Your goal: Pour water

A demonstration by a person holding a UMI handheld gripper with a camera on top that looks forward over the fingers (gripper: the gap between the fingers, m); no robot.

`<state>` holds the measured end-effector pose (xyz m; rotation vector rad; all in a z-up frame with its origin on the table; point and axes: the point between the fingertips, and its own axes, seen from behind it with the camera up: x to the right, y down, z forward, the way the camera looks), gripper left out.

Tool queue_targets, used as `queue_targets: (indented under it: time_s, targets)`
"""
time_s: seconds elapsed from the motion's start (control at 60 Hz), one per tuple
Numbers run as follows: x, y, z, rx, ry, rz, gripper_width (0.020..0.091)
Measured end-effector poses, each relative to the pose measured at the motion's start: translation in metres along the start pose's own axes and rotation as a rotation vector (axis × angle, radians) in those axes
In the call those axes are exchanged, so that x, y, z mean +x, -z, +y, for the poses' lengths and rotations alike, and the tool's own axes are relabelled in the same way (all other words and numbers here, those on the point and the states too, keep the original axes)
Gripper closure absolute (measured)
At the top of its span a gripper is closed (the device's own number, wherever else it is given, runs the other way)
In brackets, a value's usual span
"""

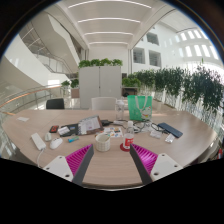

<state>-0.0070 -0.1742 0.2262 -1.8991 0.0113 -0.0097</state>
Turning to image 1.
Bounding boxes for white label card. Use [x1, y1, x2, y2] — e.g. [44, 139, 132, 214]
[149, 129, 163, 139]

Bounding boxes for white computer mouse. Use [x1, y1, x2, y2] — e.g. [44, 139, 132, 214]
[49, 137, 64, 150]

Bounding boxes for group of ceiling light strips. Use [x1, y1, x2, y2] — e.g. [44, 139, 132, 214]
[66, 0, 153, 46]

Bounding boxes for tangle of black cables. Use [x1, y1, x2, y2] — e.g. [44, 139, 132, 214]
[124, 119, 161, 133]

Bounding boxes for brown-backed printed booklet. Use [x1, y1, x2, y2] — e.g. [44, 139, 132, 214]
[77, 115, 104, 136]

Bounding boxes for white power strip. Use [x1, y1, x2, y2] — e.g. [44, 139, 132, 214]
[30, 132, 47, 151]

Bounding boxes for small red-black device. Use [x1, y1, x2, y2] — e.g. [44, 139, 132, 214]
[49, 124, 60, 134]

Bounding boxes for small black pouch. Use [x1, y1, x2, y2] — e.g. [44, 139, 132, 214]
[100, 119, 114, 127]

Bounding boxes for white power strip cable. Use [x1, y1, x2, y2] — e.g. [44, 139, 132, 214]
[35, 148, 46, 168]

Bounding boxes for black chair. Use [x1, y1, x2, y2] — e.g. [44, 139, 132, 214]
[45, 97, 65, 110]

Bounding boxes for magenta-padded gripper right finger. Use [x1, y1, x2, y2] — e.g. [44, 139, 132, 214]
[129, 143, 185, 186]

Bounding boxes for small white card box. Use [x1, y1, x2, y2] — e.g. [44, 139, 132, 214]
[57, 125, 71, 136]

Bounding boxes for row of green hedge plants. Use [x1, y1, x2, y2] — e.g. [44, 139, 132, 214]
[133, 64, 224, 118]

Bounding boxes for white chair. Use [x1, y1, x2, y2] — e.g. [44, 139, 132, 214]
[90, 96, 118, 111]

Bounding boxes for small white packet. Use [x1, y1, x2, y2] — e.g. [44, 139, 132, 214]
[164, 133, 176, 144]

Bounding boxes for black notebook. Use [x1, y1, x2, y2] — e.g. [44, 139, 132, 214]
[59, 123, 81, 138]

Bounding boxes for colourful sticker sheet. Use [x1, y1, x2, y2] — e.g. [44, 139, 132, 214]
[96, 126, 124, 139]

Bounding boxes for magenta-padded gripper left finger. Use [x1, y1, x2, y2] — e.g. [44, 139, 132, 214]
[43, 143, 95, 187]

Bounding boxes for small blue-green tube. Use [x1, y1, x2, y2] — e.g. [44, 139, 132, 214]
[67, 135, 80, 144]

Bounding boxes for wooden-topped glass railing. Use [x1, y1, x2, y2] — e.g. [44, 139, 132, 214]
[0, 84, 63, 116]

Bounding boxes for planter box with plants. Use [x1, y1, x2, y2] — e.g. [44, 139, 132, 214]
[121, 76, 142, 89]

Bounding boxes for white plant-topped cabinet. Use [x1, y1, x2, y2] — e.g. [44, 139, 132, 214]
[78, 58, 124, 109]

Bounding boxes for potted green plants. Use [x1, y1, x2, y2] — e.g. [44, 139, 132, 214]
[60, 78, 80, 99]

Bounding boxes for green tote bag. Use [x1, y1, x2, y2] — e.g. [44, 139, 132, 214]
[126, 94, 154, 122]

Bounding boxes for white grid-pattern mug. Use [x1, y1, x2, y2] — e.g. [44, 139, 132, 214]
[94, 132, 111, 153]

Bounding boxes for red-labelled clear water bottle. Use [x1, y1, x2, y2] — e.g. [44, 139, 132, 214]
[122, 120, 135, 151]

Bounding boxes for tall clear white-lidded bottle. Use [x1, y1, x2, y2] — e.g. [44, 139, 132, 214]
[114, 98, 126, 122]

